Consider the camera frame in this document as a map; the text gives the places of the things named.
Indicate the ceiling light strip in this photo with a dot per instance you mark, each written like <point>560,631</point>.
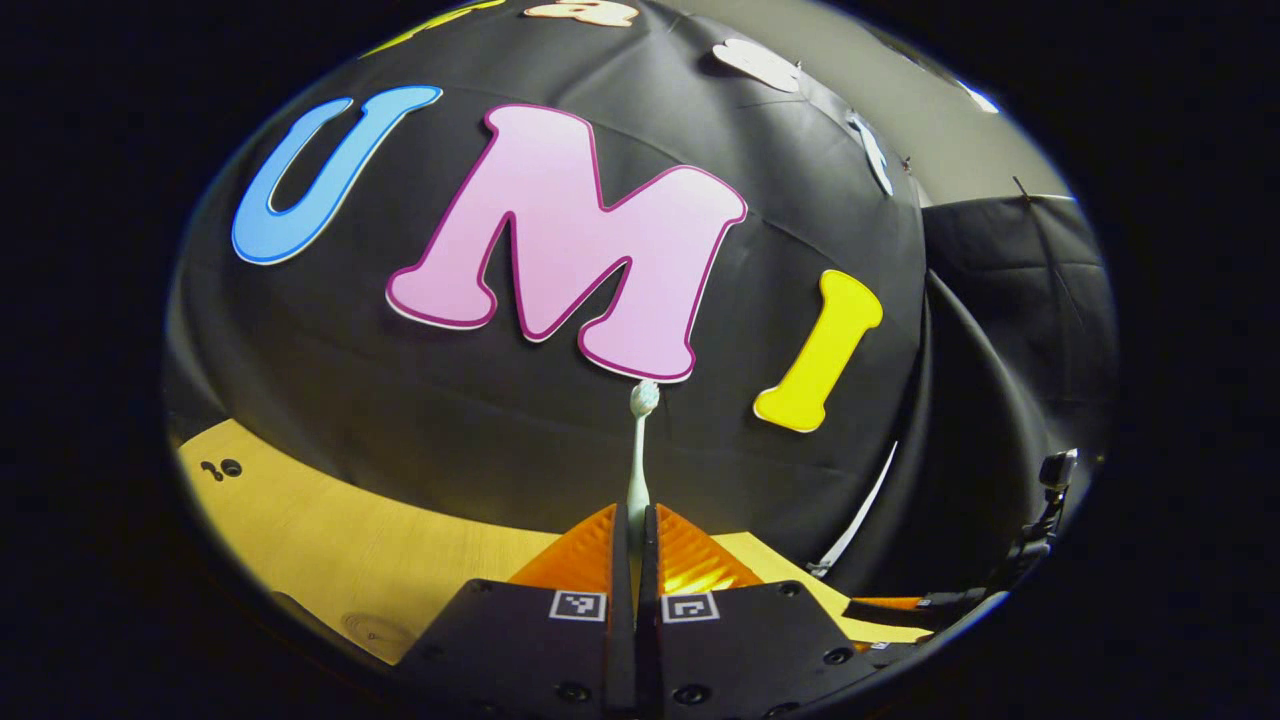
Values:
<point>975,97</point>

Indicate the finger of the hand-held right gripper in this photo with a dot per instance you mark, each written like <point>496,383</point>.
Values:
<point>950,605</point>

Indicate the round brown coaster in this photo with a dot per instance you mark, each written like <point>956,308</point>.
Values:
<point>375,630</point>

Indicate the pale green toothbrush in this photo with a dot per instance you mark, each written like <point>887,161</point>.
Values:
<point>638,450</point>

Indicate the black backdrop cloth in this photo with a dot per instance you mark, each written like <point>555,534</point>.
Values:
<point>500,440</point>

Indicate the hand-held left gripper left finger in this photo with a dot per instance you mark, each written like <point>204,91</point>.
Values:
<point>622,570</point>

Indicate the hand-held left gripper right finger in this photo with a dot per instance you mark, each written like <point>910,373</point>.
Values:
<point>648,570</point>

